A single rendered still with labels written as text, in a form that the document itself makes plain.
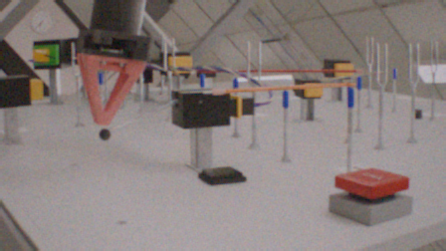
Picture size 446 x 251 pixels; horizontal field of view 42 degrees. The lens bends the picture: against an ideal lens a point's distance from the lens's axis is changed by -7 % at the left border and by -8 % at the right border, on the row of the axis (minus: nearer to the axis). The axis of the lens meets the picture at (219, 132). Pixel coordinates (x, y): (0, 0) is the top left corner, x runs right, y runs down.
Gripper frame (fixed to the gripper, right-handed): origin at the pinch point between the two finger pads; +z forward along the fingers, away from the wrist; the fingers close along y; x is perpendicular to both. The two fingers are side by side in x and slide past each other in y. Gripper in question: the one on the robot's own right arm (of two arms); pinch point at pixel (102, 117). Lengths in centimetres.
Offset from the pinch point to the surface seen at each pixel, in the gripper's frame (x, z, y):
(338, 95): -60, -5, 45
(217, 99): -12.3, -3.4, -1.8
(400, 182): -20.4, 0.3, -25.4
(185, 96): -8.6, -3.3, -1.8
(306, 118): -40.5, -0.5, 25.3
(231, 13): -57, -23, 101
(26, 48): -53, 3, 743
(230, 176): -12.6, 4.1, -7.4
